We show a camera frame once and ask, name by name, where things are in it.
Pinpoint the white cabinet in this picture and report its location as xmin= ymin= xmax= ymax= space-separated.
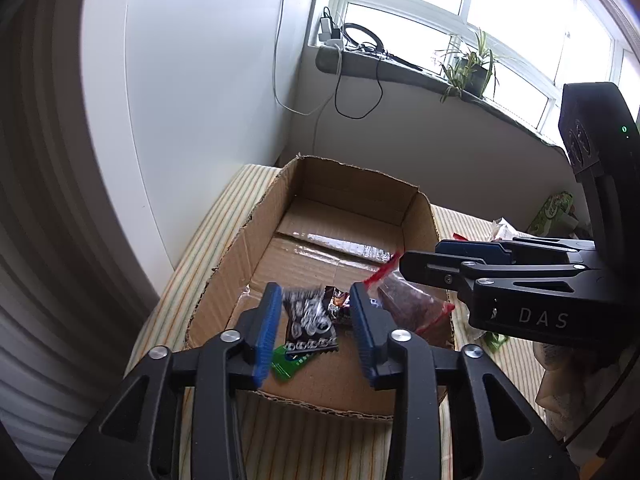
xmin=80 ymin=0 xmax=321 ymax=273

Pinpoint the dark snack packet red print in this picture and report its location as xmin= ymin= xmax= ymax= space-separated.
xmin=322 ymin=285 xmax=356 ymax=331

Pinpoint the clear packet of dark snack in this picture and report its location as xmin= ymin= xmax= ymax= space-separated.
xmin=362 ymin=252 xmax=453 ymax=336

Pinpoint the white cable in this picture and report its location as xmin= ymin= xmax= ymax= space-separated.
xmin=271 ymin=0 xmax=346 ymax=117

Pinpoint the white framed window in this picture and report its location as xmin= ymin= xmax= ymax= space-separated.
xmin=310 ymin=0 xmax=640 ymax=137

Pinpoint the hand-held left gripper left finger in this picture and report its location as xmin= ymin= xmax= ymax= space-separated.
xmin=52 ymin=282 xmax=284 ymax=480

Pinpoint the potted green plant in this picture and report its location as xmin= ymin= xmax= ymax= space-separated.
xmin=434 ymin=27 xmax=517 ymax=104

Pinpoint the grey windowsill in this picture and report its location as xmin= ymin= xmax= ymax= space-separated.
xmin=315 ymin=42 xmax=571 ymax=161

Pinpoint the white crumpled packet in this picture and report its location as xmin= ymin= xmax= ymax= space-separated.
xmin=487 ymin=217 xmax=532 ymax=244

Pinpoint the black and white snack packet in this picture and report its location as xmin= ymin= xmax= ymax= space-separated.
xmin=281 ymin=284 xmax=341 ymax=357

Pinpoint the green printed snack bag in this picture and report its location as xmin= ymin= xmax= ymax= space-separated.
xmin=529 ymin=191 xmax=577 ymax=237

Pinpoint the striped cloth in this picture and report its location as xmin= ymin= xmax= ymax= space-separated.
xmin=125 ymin=162 xmax=561 ymax=480

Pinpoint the white power strip with chargers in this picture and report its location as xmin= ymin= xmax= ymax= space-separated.
xmin=317 ymin=6 xmax=347 ymax=47

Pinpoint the pale plastic packet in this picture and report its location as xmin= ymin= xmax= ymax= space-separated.
xmin=534 ymin=342 xmax=627 ymax=443

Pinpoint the green snack packet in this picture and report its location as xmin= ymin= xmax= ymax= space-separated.
xmin=270 ymin=347 xmax=317 ymax=384

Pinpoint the brown cardboard box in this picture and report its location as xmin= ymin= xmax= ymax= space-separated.
xmin=184 ymin=154 xmax=456 ymax=421

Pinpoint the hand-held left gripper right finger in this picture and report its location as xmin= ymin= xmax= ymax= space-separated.
xmin=349 ymin=282 xmax=581 ymax=480

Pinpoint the grey ribbed shutter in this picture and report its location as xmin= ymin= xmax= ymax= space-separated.
xmin=0 ymin=5 xmax=168 ymax=466

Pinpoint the black ring loop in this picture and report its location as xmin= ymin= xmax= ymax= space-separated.
xmin=342 ymin=21 xmax=390 ymax=54

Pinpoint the black cable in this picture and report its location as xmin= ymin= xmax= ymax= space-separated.
xmin=334 ymin=54 xmax=387 ymax=122

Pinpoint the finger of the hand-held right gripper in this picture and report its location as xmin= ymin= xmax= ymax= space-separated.
xmin=399 ymin=250 xmax=601 ymax=310
xmin=434 ymin=237 xmax=598 ymax=265

